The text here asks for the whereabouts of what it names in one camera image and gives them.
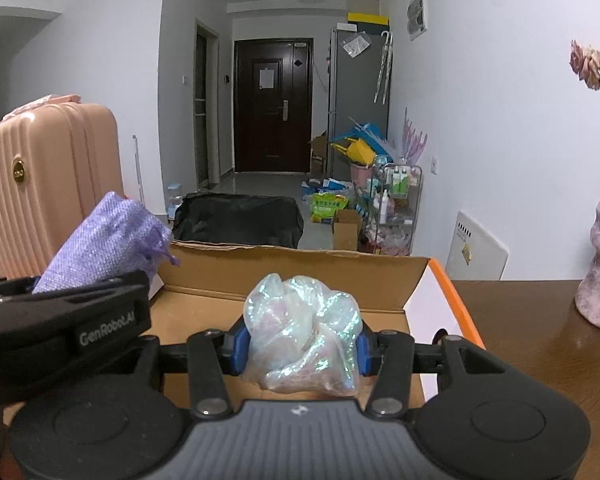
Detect grey refrigerator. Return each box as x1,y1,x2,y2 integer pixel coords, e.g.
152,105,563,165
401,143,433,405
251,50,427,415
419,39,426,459
328,27,391,182

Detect red cardboard box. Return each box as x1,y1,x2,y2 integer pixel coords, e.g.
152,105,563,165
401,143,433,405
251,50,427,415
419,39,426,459
152,239,486,412

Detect blue and yellow bags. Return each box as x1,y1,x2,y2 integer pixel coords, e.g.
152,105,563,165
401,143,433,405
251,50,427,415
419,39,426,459
329,122,389,166

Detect white stick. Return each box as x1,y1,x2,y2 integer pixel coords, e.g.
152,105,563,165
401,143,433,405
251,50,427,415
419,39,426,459
132,133,146,206

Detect white wall heater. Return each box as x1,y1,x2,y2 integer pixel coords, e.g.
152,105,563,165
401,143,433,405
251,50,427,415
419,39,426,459
444,209,510,281

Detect small brown cardboard box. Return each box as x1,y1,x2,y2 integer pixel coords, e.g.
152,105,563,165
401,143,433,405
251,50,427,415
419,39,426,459
331,208,364,251

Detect clear plastic bag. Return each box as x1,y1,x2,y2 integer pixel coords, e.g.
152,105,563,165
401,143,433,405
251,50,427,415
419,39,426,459
342,35,371,59

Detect pink ribbed suitcase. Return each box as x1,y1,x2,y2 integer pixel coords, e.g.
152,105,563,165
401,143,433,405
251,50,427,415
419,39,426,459
0,93,126,282

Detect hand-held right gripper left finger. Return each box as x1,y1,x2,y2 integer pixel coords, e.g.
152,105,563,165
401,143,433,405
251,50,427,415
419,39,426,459
136,317,251,421

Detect green yellow packet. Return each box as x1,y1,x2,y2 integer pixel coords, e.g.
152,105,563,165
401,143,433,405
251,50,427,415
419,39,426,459
311,192,350,225

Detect yellow box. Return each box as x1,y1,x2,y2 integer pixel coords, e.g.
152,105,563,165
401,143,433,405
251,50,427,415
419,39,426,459
348,11,391,34

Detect dark brown door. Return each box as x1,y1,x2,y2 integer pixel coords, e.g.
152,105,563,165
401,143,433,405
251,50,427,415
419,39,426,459
233,38,315,175

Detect white wall panel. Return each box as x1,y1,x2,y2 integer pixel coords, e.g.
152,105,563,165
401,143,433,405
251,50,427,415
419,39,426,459
407,0,429,41

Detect iridescent plastic bag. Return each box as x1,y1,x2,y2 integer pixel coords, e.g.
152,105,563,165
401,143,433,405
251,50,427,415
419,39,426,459
242,273,364,397

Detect black duffel bag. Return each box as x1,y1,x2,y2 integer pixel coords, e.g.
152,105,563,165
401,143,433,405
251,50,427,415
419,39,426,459
172,193,305,250

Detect pink bucket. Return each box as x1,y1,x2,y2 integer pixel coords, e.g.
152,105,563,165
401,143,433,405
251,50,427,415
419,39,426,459
349,160,376,189

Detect wire trolley cart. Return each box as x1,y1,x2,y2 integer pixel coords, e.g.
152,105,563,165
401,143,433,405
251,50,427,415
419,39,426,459
372,162,424,257

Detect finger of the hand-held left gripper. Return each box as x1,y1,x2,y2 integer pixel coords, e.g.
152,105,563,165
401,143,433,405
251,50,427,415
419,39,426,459
0,269,151,311

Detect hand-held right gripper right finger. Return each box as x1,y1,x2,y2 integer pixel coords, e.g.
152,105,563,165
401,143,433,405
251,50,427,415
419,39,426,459
354,322,574,420

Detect dried pink rose bouquet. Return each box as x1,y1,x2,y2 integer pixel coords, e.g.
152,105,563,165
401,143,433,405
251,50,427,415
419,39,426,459
568,39,600,149

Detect purple wall decoration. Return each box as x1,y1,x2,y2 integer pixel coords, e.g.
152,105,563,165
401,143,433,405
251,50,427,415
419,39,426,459
402,107,429,166

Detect purple fabric pouch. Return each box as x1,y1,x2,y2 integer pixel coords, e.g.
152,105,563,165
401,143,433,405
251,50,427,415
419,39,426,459
32,190,181,295

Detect hanging clear umbrellas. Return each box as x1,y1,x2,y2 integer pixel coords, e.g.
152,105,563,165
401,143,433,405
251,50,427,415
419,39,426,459
374,30,395,106

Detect open brown cardboard box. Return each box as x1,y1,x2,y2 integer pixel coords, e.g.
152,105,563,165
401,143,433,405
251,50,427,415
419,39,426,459
309,132,331,176

